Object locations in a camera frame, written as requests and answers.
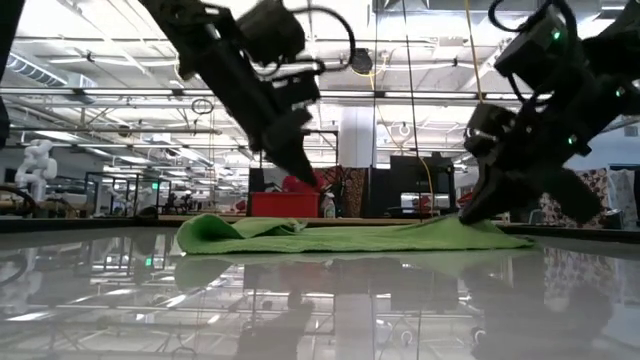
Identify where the round black ceiling fixture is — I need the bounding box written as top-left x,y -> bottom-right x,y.
348,48 -> 374,76

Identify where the red bin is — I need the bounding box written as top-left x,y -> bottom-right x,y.
249,192 -> 321,219

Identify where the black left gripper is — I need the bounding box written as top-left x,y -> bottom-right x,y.
248,72 -> 324,188

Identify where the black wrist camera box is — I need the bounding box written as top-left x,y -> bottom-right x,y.
493,9 -> 569,92
237,0 -> 307,67

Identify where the white square pillar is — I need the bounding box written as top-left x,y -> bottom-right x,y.
339,105 -> 376,169

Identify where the black cabinet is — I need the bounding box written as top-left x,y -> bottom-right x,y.
389,154 -> 456,221

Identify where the brown patterned panel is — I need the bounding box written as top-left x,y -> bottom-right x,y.
319,166 -> 369,219

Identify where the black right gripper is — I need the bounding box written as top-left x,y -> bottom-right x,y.
458,93 -> 605,226

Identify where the long linear ceiling light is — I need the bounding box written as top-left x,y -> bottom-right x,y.
147,88 -> 504,101

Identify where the white curtain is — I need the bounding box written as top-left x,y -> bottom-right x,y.
607,168 -> 639,229

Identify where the black camera cable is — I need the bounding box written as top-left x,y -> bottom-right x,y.
487,0 -> 576,36
278,4 -> 358,72

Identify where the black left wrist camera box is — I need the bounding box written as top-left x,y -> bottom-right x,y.
237,0 -> 307,67

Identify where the black left camera cable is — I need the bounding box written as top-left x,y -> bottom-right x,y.
278,4 -> 358,72

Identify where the long yellow hanging rope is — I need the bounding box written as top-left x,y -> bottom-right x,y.
463,0 -> 485,107

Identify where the black right camera cable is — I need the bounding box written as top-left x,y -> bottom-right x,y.
487,0 -> 576,36

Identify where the black curved hoop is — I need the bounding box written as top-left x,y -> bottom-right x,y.
0,183 -> 38,219

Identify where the black cable loop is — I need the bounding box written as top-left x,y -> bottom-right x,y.
190,97 -> 215,116

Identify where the curved yellow hose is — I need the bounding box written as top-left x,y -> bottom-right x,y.
420,157 -> 436,219

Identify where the black framed glass enclosure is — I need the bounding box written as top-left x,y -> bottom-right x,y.
83,171 -> 174,219

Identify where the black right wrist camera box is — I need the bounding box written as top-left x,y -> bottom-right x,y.
493,9 -> 569,92

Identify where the black table edge frame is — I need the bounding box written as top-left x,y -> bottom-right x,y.
0,215 -> 640,245

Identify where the green microfiber towel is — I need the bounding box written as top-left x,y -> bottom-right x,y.
175,213 -> 535,256

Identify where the circle patterned cloth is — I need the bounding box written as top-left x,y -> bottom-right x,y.
538,167 -> 621,229

